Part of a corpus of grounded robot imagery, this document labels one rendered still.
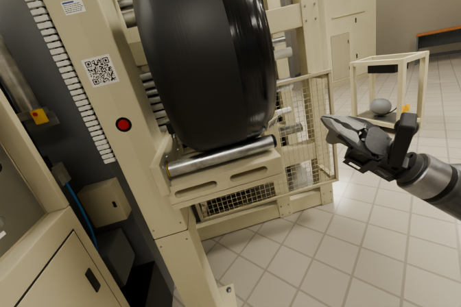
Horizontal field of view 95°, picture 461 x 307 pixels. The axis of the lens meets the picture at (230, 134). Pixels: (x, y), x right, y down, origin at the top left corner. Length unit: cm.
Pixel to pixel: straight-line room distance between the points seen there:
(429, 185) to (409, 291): 94
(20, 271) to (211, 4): 65
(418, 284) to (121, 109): 148
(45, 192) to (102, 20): 47
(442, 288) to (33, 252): 153
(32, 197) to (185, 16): 58
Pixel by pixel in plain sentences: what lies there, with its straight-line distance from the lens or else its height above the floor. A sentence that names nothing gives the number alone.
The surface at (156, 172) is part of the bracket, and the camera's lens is 62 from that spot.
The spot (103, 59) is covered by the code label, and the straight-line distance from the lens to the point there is 70.
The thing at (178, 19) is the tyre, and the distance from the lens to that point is 49.
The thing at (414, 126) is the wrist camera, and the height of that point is 99.
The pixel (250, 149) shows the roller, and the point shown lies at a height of 90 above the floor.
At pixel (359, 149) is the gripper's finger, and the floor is 93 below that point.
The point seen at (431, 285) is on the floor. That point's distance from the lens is 151.
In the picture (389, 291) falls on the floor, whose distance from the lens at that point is 144.
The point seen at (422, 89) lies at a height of 43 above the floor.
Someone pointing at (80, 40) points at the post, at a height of 130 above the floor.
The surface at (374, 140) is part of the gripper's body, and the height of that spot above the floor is 94.
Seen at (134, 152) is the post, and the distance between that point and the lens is 74.
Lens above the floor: 117
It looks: 19 degrees down
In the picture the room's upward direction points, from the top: 14 degrees counter-clockwise
